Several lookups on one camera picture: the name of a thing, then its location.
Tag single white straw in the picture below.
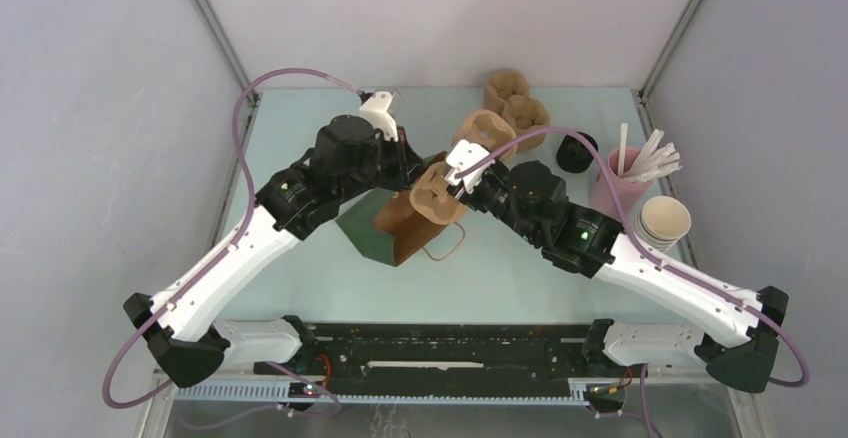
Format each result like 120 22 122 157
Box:
616 123 629 178

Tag stack of paper cups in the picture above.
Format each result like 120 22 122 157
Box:
633 196 692 252

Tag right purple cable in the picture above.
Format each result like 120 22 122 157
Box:
455 125 811 389

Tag green paper bag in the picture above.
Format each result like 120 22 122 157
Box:
335 152 468 267

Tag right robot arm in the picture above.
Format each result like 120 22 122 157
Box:
445 160 789 393

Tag bundle of white straws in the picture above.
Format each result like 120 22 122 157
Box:
623 130 682 183

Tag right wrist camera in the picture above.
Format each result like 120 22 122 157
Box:
444 139 494 194

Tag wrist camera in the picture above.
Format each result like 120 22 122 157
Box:
444 139 494 194
359 90 401 142

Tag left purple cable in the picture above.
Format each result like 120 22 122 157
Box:
101 67 364 410

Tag stacked brown cup carriers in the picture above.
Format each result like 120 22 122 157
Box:
482 69 551 137

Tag stack of black lids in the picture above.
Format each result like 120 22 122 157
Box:
555 135 594 174

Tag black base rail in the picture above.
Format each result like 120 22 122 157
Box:
251 320 647 404

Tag brown pulp cup carrier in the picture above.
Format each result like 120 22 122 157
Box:
409 109 517 225

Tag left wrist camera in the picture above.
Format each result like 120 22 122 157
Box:
359 90 401 142

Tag pink straw holder cup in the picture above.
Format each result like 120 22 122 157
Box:
588 148 653 222

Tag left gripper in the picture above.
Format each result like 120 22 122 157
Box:
338 125 430 204

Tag purple cable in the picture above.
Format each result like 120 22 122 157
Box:
101 67 364 410
455 125 811 389

